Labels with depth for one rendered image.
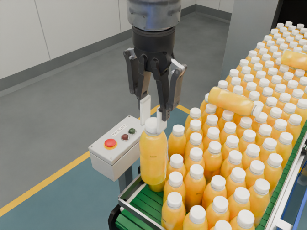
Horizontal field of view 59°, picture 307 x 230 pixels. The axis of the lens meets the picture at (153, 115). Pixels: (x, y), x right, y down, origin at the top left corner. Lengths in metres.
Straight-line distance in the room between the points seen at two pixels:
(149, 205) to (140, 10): 0.68
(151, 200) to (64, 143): 1.68
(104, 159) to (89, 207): 1.24
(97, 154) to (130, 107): 2.00
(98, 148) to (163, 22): 0.52
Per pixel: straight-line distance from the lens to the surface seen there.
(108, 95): 3.03
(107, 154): 0.84
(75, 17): 3.64
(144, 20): 0.44
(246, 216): 0.76
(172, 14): 0.45
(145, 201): 0.97
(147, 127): 0.60
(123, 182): 1.04
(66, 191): 2.18
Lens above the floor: 1.71
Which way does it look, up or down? 39 degrees down
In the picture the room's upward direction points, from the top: straight up
